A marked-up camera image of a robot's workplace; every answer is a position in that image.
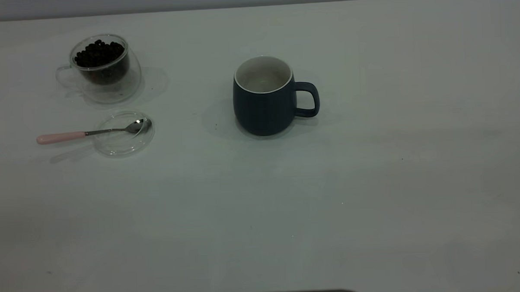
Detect dark coffee beans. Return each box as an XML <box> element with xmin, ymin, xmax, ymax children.
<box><xmin>73</xmin><ymin>38</ymin><xmax>131</xmax><ymax>86</ymax></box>

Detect pink-handled metal spoon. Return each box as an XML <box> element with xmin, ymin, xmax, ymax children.
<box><xmin>35</xmin><ymin>118</ymin><xmax>152</xmax><ymax>146</ymax></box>

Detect clear round glass lid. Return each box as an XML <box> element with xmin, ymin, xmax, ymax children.
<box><xmin>92</xmin><ymin>109</ymin><xmax>156</xmax><ymax>158</ymax></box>

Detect clear double-wall glass cup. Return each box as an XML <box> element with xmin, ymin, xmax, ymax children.
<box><xmin>54</xmin><ymin>32</ymin><xmax>143</xmax><ymax>106</ymax></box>

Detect dark grey ceramic mug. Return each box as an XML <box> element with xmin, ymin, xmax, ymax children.
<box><xmin>231</xmin><ymin>54</ymin><xmax>322</xmax><ymax>137</ymax></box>

